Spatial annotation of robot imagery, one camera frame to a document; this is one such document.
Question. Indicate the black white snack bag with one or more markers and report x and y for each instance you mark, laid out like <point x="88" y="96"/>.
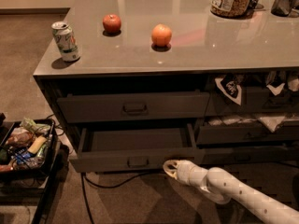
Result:
<point x="230" y="87"/>

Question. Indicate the grey cabinet with countertop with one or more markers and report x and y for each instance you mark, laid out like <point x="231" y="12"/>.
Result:
<point x="203" y="46"/>

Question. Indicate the grey drawer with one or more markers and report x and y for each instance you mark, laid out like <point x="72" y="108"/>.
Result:
<point x="253" y="100"/>
<point x="255" y="132"/>
<point x="133" y="106"/>
<point x="237" y="155"/>
<point x="132" y="150"/>

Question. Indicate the dark glass container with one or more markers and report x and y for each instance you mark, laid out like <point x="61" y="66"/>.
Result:
<point x="283" y="8"/>

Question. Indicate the green white soda can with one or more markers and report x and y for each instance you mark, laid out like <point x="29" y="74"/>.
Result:
<point x="65" y="40"/>

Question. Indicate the white packets in drawer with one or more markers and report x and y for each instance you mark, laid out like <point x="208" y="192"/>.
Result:
<point x="270" y="121"/>

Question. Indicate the black tray of snacks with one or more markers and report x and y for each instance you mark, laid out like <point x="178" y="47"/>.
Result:
<point x="27" y="148"/>

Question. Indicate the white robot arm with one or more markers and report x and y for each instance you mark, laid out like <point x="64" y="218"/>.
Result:
<point x="220" y="187"/>

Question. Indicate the red apple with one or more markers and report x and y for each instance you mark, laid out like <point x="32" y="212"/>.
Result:
<point x="112" y="23"/>

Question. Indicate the orange fruit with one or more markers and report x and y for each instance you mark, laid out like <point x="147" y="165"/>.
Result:
<point x="161" y="35"/>

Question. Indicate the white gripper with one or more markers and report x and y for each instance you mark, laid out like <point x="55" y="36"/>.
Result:
<point x="184" y="174"/>

